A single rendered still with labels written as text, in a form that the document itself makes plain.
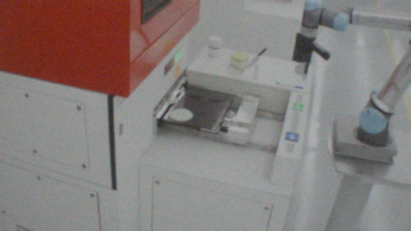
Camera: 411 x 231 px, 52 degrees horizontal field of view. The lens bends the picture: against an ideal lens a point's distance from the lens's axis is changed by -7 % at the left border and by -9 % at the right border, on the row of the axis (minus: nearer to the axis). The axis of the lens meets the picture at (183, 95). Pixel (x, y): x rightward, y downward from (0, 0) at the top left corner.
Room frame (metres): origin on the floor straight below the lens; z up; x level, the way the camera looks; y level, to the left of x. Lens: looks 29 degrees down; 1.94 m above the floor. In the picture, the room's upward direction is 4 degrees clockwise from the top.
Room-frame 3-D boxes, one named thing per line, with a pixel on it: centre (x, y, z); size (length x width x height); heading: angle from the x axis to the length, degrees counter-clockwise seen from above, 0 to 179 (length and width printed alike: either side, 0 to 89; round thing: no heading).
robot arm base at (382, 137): (1.63, -0.88, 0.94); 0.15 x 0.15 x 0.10
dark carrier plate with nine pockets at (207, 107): (1.81, -0.02, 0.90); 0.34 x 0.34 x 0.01; 74
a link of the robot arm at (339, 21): (1.69, -0.60, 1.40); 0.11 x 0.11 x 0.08; 57
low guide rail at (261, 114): (1.90, -0.25, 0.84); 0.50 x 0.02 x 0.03; 74
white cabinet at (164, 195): (1.82, -0.28, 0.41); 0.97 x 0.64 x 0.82; 164
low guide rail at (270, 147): (1.64, -0.18, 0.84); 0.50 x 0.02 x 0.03; 74
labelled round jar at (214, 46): (2.24, -0.15, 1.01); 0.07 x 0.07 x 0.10
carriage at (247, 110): (1.75, -0.28, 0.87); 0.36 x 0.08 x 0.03; 164
